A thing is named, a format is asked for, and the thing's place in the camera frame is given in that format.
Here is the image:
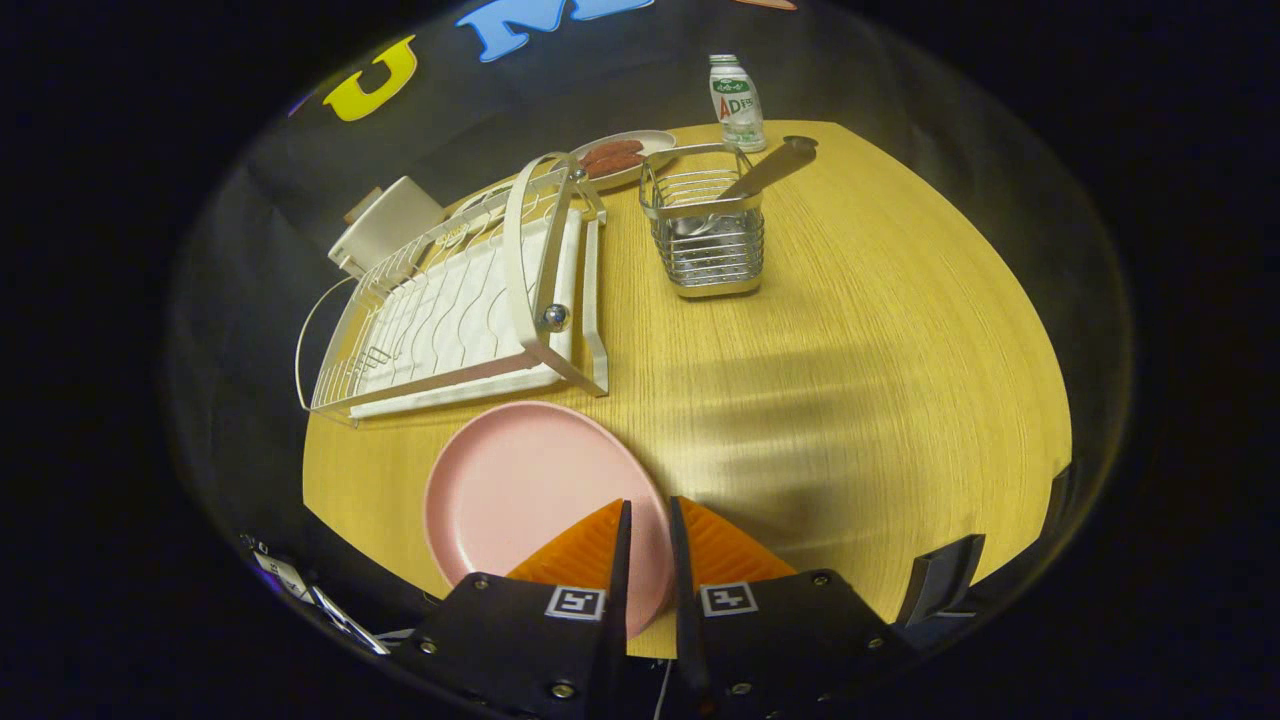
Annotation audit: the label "white wire dish rack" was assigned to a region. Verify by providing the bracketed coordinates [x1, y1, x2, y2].
[295, 152, 610, 426]

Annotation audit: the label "white drip tray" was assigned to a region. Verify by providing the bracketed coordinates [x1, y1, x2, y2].
[350, 210, 586, 419]

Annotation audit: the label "beige round plate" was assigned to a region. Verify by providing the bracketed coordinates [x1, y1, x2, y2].
[570, 130, 679, 193]

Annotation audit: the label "black backdrop cloth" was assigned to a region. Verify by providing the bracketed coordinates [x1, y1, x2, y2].
[165, 0, 1136, 641]

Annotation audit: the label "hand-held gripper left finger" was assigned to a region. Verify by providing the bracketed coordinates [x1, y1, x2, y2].
[405, 498, 633, 720]

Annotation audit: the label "metal wire basket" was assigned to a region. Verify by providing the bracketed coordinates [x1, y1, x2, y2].
[639, 143, 766, 299]

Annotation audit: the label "spoon with wooden handle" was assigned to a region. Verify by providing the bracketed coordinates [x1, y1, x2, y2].
[680, 136, 819, 236]

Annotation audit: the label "white drink bottle green cap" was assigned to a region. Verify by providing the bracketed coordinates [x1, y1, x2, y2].
[709, 54, 767, 153]

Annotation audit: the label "pink plate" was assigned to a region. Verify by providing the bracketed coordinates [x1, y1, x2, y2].
[424, 401, 675, 641]

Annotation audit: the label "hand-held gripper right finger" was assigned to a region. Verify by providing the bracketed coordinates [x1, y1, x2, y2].
[668, 496, 916, 720]

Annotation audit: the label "white toaster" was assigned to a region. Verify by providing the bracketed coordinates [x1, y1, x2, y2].
[328, 176, 446, 279]

